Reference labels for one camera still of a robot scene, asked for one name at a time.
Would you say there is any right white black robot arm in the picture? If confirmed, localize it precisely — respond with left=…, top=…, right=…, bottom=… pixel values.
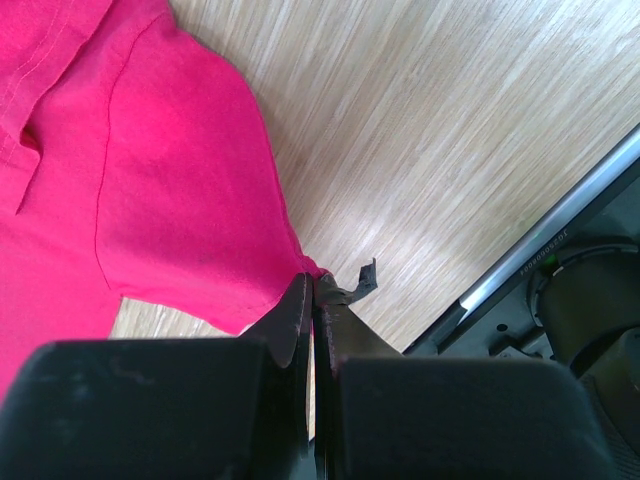
left=1, top=243, right=639, bottom=479

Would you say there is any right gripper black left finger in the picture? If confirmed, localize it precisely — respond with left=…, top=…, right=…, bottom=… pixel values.
left=1, top=274, right=313, bottom=479

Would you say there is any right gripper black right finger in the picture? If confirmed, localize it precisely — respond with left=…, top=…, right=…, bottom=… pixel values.
left=314, top=254, right=635, bottom=479

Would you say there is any aluminium front rail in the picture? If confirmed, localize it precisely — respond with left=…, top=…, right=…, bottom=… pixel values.
left=404, top=127, right=639, bottom=356

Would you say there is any magenta pink t shirt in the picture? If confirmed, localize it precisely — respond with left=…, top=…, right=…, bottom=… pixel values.
left=1, top=1, right=321, bottom=389

